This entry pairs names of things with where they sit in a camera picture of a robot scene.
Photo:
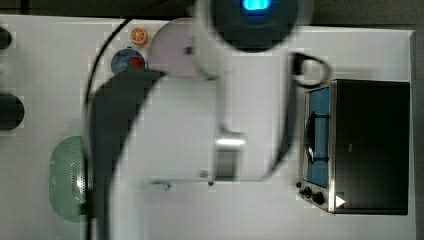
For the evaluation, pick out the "black cylinder on table edge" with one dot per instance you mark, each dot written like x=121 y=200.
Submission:
x=12 y=112

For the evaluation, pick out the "round grey plate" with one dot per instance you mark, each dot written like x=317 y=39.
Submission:
x=171 y=51

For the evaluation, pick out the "toy orange half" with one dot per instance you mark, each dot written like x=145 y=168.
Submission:
x=139 y=36

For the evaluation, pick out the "green oval dish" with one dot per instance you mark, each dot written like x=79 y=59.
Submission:
x=67 y=183

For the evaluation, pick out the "small blue bowl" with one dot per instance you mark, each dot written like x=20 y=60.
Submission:
x=127 y=58

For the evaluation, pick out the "upper toy strawberry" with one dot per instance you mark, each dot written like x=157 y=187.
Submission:
x=136 y=62

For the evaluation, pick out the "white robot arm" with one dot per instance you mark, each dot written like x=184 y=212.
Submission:
x=232 y=121

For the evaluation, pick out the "black toaster oven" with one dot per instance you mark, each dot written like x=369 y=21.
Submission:
x=356 y=147

